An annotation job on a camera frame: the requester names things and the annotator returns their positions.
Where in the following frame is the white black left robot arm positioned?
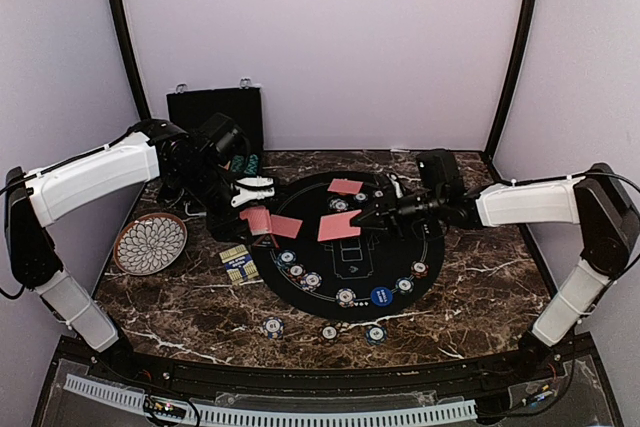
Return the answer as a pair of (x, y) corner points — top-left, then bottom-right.
(1, 114), (276, 383)

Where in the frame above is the blue small blind button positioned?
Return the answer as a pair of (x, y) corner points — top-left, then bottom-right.
(370, 286), (394, 307)

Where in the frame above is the brown white chip stack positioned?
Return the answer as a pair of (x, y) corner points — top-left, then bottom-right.
(320, 325), (339, 343)

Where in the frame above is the red chip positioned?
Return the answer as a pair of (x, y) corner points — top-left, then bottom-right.
(411, 261), (429, 278)

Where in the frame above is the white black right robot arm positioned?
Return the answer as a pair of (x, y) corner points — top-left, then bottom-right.
(350, 162), (639, 381)

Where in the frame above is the teal blue chip stack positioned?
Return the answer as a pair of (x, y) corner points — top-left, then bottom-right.
(365, 325), (388, 345)

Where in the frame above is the white blue chip top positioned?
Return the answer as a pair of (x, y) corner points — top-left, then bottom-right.
(328, 198), (349, 213)

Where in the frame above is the orange chip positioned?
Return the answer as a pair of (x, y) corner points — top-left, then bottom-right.
(288, 264), (306, 279)

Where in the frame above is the gold blue card box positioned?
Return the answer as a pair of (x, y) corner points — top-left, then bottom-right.
(219, 245), (259, 285)

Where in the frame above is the teal chip row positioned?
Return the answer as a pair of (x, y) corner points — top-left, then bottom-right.
(244, 154), (260, 175)
(230, 155), (247, 173)

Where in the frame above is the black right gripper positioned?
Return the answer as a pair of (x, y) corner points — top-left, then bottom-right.
(350, 184), (445, 241)

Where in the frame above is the black left frame post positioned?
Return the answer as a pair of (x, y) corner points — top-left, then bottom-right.
(108, 0), (153, 120)

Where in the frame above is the teal chip row right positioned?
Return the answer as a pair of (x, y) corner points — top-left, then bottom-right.
(244, 154), (260, 175)

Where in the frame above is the red triangular all-in button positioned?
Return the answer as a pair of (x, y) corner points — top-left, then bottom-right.
(252, 234), (279, 249)

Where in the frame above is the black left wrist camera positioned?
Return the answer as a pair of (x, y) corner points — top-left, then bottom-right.
(196, 113), (251, 165)

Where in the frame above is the blue white chip stack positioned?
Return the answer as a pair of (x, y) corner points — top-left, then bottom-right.
(262, 317), (284, 339)

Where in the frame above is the teal chip row left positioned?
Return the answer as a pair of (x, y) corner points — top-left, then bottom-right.
(230, 155), (247, 173)

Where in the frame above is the red card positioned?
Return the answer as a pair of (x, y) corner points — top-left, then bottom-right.
(270, 215), (303, 239)
(327, 178), (363, 195)
(317, 210), (361, 242)

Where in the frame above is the white blue chip bottom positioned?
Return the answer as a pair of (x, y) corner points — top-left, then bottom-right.
(336, 288), (356, 308)

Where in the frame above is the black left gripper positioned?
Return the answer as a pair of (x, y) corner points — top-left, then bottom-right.
(174, 160), (254, 244)

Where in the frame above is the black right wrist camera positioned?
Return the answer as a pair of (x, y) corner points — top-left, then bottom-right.
(416, 148), (465, 192)

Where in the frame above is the floral ceramic plate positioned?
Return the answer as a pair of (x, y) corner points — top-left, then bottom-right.
(113, 213), (188, 277)

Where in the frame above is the white cable duct strip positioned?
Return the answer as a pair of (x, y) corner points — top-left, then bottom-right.
(63, 374), (478, 426)

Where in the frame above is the red playing card deck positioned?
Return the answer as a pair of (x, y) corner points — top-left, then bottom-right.
(239, 206), (272, 236)

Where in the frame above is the black poker chip case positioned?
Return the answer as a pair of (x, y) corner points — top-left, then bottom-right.
(155, 77), (266, 218)

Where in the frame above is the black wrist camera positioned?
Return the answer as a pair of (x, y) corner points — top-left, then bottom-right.
(416, 148), (465, 192)
(196, 113), (251, 165)

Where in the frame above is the round black poker mat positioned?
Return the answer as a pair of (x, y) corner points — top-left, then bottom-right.
(251, 171), (445, 322)

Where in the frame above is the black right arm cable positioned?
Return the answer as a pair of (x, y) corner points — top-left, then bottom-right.
(504, 171), (640, 188)

